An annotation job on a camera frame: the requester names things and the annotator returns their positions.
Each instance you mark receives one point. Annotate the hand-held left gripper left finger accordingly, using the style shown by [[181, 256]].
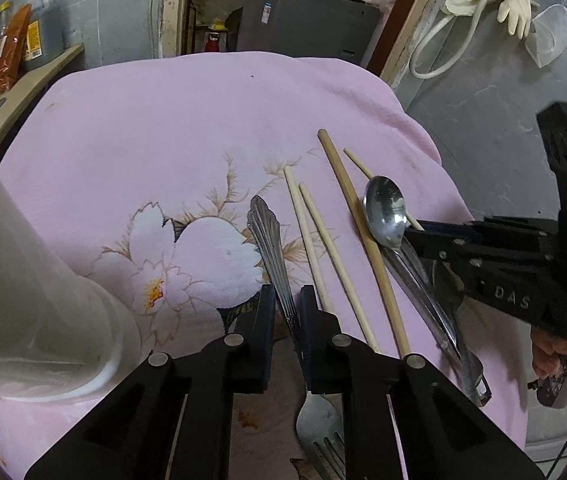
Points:
[[263, 320]]

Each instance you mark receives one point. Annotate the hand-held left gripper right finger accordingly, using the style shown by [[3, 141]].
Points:
[[309, 320]]

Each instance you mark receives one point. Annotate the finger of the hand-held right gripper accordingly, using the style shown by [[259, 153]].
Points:
[[463, 227], [443, 247]]

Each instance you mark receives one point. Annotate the metal spoon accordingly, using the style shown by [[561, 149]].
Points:
[[386, 210]]

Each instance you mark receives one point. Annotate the metal fork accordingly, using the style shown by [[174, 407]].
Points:
[[268, 240]]

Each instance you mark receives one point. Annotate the long thick wooden chopstick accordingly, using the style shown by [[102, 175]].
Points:
[[348, 195]]

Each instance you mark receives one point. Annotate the white utensil holder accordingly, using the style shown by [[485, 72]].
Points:
[[23, 285]]

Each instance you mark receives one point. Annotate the person's right hand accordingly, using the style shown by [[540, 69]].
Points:
[[546, 355]]

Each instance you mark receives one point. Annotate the metal peeler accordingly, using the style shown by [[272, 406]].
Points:
[[476, 382]]

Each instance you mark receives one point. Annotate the clear plastic bag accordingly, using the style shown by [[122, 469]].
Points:
[[546, 35]]

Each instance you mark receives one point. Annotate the pink floral cloth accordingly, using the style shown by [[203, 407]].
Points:
[[163, 135]]

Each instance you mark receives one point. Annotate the grey refrigerator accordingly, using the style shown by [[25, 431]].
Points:
[[308, 25]]

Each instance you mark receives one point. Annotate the red bottle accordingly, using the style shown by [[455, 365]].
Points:
[[212, 42]]

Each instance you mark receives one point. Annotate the dark sauce jug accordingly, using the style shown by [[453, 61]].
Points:
[[43, 30]]

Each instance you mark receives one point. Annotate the yellow cap bottle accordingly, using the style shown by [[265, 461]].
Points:
[[5, 17]]

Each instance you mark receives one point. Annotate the wooden door frame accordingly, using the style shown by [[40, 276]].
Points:
[[403, 35]]

